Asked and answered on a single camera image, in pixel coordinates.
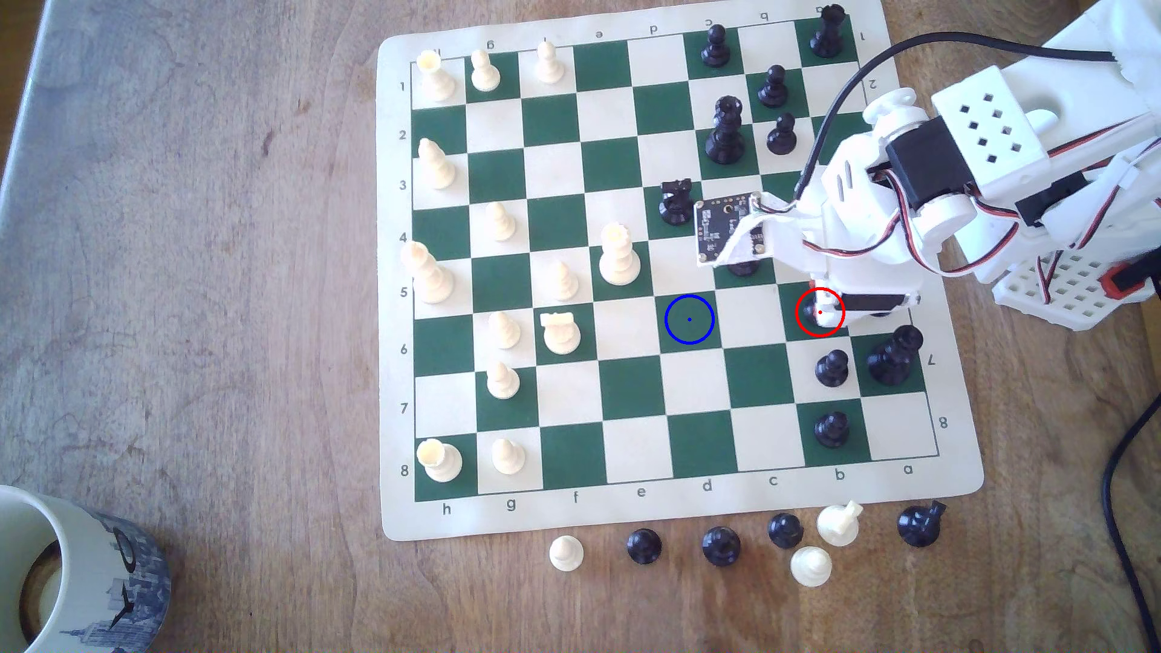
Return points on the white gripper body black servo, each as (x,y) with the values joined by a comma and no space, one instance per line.
(871,303)

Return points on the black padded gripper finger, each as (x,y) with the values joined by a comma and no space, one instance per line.
(875,302)

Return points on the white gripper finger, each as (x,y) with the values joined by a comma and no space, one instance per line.
(826,306)

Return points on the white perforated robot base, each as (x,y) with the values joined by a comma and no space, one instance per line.
(1070,290)

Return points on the black chess bishop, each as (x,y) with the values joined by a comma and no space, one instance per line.
(744,270)

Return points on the black chess queen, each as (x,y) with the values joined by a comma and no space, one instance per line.
(725,141)

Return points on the black chess rook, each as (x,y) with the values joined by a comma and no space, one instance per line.
(826,38)

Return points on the green and cream chess mat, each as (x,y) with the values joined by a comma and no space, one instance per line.
(635,381)

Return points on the white chess queen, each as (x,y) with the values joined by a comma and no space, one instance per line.
(619,263)

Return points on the white chess knight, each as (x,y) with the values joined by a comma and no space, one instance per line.
(837,526)

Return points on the black chess knight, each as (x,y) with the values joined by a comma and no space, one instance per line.
(920,526)

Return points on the white chess pawn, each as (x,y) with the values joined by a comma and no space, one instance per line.
(549,68)
(502,384)
(505,333)
(485,74)
(565,286)
(810,568)
(509,458)
(566,554)
(500,225)

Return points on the white chess bishop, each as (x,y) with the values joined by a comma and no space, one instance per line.
(437,168)

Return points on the white chess rook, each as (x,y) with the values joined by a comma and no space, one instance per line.
(437,82)
(442,462)

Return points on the black rook centre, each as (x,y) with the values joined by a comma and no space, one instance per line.
(677,209)

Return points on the orange red connector clip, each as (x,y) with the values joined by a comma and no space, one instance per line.
(1125,279)

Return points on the white rook f6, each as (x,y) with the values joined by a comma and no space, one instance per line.
(561,337)

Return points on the white mug with skyline print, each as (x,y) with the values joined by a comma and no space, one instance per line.
(136,580)

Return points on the black camera circuit board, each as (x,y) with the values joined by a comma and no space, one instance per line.
(726,222)

